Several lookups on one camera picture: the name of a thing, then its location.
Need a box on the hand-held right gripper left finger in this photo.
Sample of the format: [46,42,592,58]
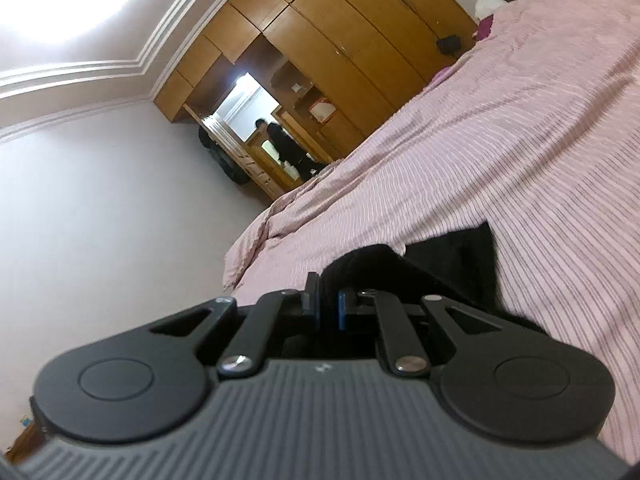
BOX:
[148,273,324,381]

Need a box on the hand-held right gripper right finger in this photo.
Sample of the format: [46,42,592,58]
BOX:
[337,285,506,378]

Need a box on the black button cardigan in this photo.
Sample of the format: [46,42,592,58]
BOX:
[322,224,551,356]

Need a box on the dark bag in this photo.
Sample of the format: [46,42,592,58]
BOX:
[199,125,251,186]

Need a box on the pink box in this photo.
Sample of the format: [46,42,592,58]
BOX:
[309,99,337,123]

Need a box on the pink checked bedspread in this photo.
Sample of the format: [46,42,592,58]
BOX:
[222,0,640,466]

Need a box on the wooden wardrobe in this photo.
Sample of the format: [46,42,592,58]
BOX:
[152,0,478,206]

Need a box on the wooden door frame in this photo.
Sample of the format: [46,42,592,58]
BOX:
[184,72,296,206]

